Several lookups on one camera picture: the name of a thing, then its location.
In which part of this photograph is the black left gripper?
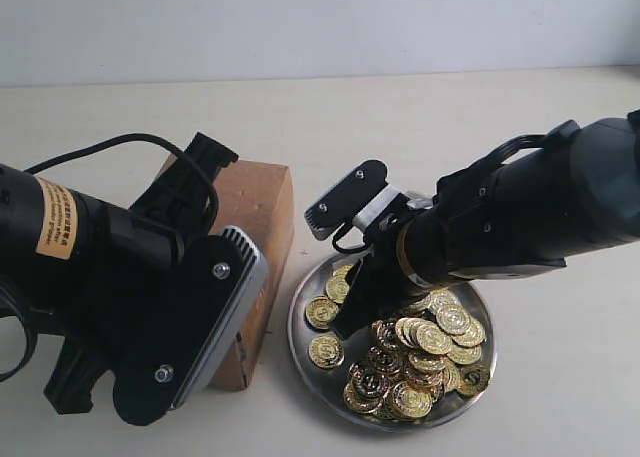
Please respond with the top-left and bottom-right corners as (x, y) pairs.
(42, 134), (237, 414)

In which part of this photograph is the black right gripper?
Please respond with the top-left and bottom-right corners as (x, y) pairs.
(330, 191), (440, 340)

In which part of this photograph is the round steel plate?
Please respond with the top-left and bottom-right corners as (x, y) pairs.
(287, 253), (480, 432)

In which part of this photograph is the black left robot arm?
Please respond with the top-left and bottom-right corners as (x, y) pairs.
(1, 134), (244, 426)

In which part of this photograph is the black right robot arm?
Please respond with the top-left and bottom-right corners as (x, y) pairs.
(330, 112), (639, 339)

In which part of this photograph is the cardboard box with slot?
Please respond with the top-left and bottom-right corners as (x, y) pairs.
(194, 161), (294, 392)

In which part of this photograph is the gold coin far left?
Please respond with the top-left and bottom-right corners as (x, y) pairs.
(325, 274), (349, 305)

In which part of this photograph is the gold coin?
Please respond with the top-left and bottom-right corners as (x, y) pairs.
(305, 296), (339, 331)
(325, 274), (349, 305)
(308, 334), (345, 370)

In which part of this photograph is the gold coin left middle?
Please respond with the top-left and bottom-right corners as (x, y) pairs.
(305, 296), (339, 331)

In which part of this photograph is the gold coin lower left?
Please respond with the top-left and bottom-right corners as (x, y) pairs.
(308, 334), (345, 370)

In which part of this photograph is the dull gold coin plate edge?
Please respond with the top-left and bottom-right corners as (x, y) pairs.
(457, 363), (491, 397)

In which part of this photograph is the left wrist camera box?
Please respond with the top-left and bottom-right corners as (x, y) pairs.
(113, 226), (269, 426)

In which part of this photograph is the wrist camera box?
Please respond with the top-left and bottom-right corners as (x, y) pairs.
(304, 159), (388, 241)
(113, 226), (269, 426)

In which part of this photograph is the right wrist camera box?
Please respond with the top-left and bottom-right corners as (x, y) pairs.
(304, 159), (388, 241)

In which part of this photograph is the black left camera cable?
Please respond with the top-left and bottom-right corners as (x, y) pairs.
(24, 132), (221, 258)

